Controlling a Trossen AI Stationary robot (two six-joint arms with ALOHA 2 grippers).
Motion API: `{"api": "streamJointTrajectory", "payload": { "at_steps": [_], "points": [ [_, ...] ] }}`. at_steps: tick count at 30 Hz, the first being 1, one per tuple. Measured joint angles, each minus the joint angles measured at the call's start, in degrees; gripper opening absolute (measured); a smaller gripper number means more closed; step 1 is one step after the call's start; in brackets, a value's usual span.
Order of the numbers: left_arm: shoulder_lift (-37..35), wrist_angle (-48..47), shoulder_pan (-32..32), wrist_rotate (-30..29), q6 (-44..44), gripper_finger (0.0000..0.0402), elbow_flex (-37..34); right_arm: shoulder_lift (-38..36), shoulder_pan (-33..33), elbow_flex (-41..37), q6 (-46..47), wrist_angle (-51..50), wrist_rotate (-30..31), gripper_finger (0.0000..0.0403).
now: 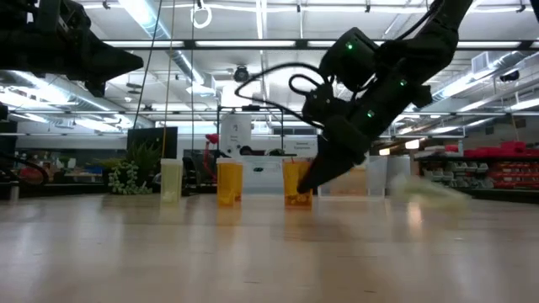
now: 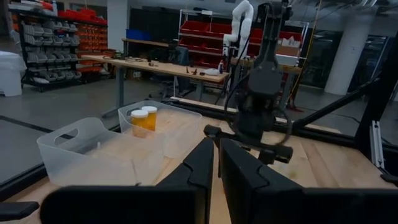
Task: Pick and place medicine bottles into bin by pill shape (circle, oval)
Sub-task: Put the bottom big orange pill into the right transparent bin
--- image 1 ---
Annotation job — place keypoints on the artificial green succulent plant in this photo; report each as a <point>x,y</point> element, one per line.
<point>124,179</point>

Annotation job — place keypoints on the large amber pill bottle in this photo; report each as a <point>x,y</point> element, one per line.
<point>291,181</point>
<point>239,181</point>
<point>353,185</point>

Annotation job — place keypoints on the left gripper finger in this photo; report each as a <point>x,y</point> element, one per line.
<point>109,70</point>
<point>105,52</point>

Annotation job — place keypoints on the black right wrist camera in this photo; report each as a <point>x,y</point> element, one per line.
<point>322,105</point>

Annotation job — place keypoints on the black aluminium table frame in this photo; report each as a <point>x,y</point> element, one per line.
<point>63,190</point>

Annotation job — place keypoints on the silver metal post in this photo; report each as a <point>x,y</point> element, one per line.
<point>14,191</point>

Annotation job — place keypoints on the shelf with red bins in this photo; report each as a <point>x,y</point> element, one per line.
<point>505,149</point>

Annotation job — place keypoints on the small amber pill bottle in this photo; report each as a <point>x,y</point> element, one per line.
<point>226,183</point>

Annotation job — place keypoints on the red articulated stand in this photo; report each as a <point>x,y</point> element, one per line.
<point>212,138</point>

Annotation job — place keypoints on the black ceiling dome camera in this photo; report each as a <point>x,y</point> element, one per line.
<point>241,73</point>

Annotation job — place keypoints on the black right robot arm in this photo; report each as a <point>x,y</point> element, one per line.
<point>438,38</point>

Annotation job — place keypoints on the black monitor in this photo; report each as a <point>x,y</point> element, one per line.
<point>151,136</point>

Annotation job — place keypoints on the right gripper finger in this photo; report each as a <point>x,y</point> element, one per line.
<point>324,168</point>

